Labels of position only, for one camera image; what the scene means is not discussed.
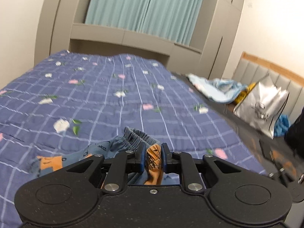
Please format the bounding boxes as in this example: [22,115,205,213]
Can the dark quilted bed sheet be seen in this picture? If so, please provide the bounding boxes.
[170,71,304,183]

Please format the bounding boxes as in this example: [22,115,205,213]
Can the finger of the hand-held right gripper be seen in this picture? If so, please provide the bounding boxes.
[267,166,304,188]

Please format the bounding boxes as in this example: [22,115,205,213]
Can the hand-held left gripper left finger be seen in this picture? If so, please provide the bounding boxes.
[66,142,147,192]

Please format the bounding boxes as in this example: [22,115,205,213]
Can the silver shopping bag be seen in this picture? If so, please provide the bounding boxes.
[233,74,290,140]

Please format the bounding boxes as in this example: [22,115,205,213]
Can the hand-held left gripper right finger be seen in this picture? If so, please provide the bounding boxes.
[161,142,241,193]

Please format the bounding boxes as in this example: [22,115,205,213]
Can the grey padded headboard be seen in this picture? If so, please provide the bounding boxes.
[231,51,304,114]

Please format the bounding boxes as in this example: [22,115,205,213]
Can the blue pants with orange print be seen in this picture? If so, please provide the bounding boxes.
[30,126,183,186]

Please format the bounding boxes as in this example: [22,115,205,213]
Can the beige built-in wardrobe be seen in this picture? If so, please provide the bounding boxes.
[34,0,246,81]

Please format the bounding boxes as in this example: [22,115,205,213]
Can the yellow bag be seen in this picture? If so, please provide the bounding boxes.
[234,82,257,105]

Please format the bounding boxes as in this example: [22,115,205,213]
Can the black object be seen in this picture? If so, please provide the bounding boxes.
[284,106,304,158]

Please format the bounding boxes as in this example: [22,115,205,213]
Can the light blue crumpled cloth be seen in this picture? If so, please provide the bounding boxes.
[186,73,249,104]

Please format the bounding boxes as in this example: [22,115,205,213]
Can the teal curtain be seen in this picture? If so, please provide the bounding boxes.
[85,0,157,33]
[148,0,209,45]

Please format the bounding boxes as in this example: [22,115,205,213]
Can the blue plastic bag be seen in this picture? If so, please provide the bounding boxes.
[274,114,291,138]

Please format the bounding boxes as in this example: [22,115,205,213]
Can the purple checked floral blanket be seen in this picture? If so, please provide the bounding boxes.
[0,49,266,228]

